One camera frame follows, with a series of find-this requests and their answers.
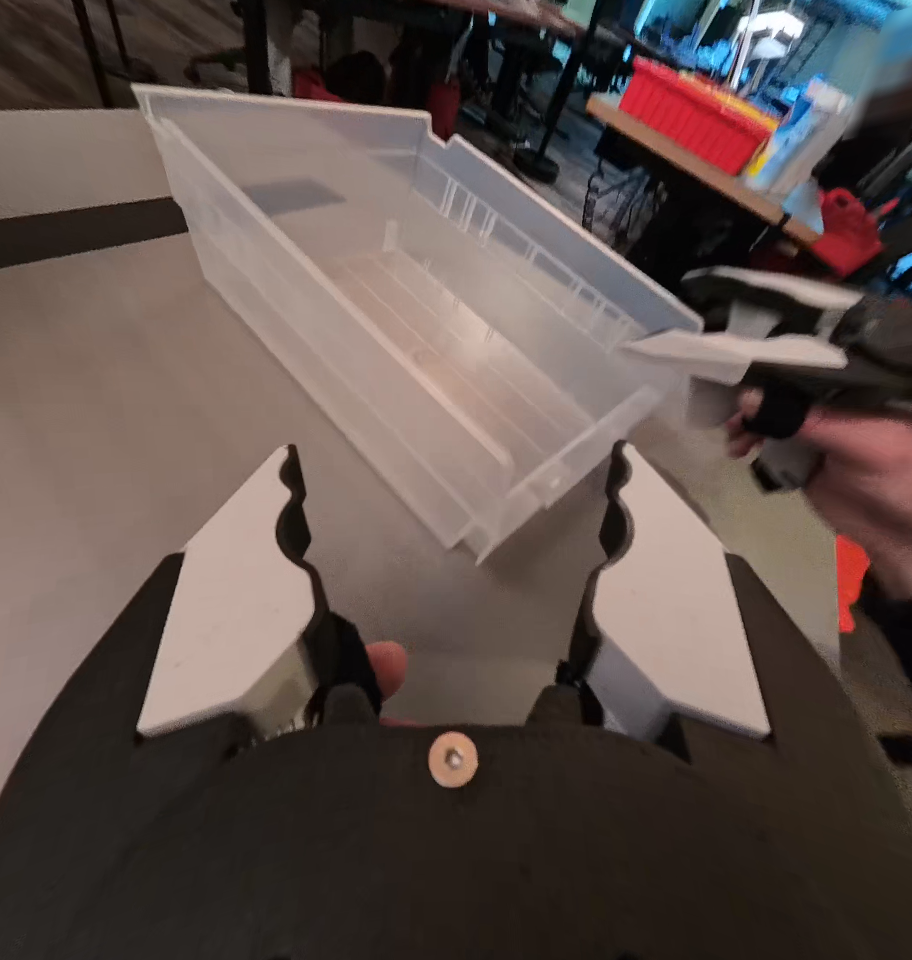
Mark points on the red bag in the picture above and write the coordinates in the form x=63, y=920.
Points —
x=317, y=84

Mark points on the wooden work table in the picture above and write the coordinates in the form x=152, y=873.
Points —
x=725, y=184

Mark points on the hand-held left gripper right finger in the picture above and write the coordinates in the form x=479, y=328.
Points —
x=673, y=615

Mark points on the red cloth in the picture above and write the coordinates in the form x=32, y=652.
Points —
x=851, y=585

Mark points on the black metal table leg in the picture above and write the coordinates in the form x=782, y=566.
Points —
x=96, y=52
x=257, y=45

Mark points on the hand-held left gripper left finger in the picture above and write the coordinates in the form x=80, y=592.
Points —
x=231, y=615

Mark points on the clear plastic bin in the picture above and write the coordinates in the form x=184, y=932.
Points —
x=396, y=315

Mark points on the red storage bin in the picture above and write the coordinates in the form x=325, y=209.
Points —
x=688, y=112

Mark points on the person's right hand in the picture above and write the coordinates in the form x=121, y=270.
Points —
x=883, y=487

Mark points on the person's left hand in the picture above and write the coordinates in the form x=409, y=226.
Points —
x=387, y=667

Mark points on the red plastic container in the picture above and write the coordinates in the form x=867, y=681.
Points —
x=845, y=232

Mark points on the black metal pole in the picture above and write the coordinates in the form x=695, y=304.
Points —
x=568, y=82

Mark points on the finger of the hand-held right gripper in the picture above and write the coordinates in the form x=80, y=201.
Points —
x=725, y=352
x=785, y=294

